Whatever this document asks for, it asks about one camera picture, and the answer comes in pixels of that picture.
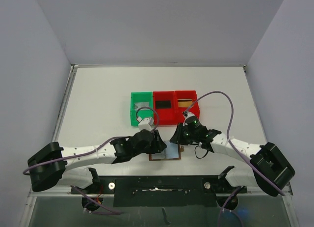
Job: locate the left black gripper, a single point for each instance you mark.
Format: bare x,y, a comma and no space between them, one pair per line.
157,144

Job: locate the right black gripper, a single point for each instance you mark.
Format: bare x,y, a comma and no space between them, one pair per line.
178,136

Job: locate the brown leather card holder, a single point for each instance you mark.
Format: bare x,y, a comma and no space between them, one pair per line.
171,152

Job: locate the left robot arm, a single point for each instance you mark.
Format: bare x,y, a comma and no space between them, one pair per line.
54,164

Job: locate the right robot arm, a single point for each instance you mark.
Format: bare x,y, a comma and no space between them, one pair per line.
271,171

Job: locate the gold card in red bin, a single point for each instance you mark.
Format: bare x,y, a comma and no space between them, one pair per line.
184,103

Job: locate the black card in red bin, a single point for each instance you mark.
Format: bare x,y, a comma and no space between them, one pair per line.
166,104

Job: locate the silver card in green bin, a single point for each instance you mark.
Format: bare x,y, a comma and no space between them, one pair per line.
141,104

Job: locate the middle red plastic bin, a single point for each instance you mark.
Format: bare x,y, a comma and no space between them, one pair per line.
166,116

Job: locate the green plastic bin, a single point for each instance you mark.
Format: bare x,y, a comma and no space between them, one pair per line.
140,97

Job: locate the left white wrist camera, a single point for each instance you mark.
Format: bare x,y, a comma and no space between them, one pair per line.
145,123

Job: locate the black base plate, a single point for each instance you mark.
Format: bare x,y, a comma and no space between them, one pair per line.
160,191

